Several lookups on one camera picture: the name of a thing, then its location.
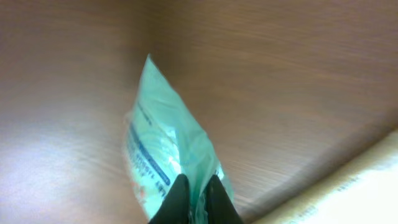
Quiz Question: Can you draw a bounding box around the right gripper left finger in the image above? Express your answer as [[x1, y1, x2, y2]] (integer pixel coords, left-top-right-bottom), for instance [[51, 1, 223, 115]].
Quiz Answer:
[[148, 174, 190, 224]]

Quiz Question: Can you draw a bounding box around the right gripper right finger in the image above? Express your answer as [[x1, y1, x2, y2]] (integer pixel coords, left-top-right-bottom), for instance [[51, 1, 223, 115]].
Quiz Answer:
[[205, 175, 243, 224]]

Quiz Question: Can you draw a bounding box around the light blue wipes packet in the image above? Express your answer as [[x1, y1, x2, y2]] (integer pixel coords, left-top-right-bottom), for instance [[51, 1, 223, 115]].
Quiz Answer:
[[124, 57, 234, 223]]

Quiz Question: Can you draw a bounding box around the yellow white snack bag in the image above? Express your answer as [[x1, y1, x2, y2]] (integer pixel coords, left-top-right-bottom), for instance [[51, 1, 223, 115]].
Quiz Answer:
[[258, 131, 397, 224]]

